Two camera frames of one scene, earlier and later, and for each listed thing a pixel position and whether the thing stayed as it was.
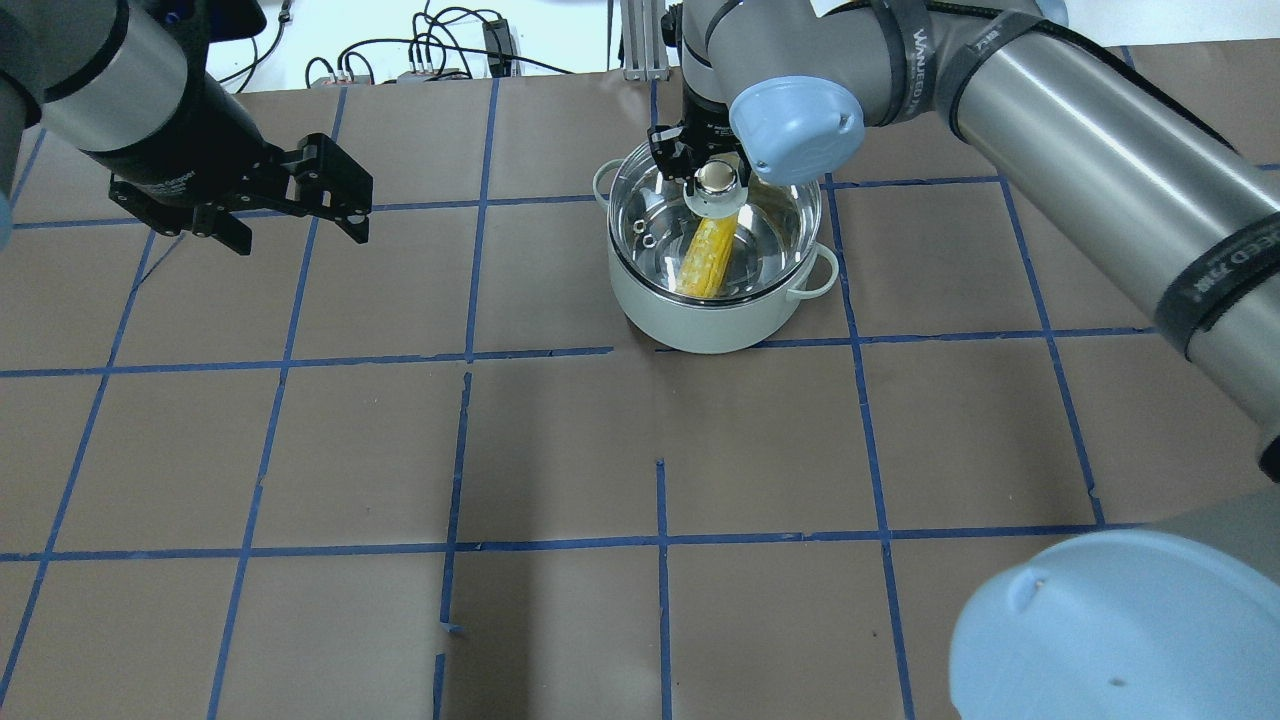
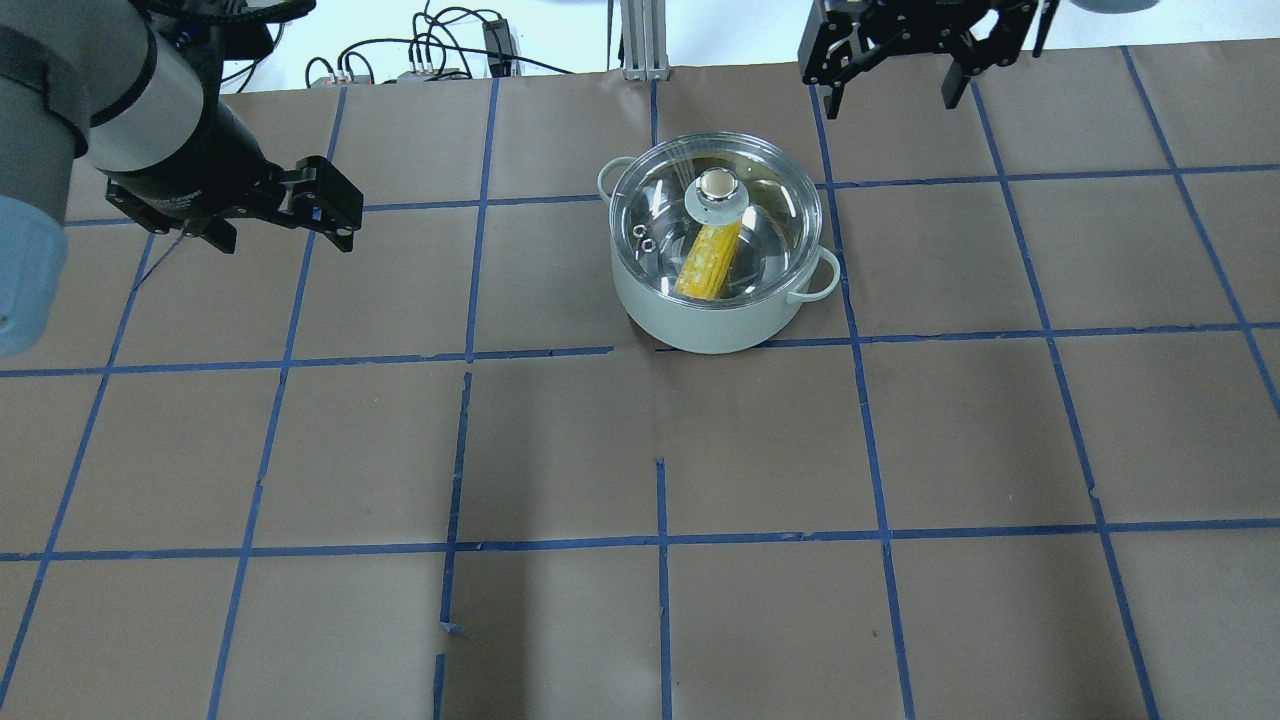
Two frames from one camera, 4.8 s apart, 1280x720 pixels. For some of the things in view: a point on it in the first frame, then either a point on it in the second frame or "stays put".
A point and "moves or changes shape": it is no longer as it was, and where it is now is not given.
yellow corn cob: [707, 263] stays put
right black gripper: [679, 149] to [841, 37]
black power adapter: [497, 38] stays put
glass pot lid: [709, 240] stays put
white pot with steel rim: [776, 260] moves or changes shape
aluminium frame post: [645, 40] stays put
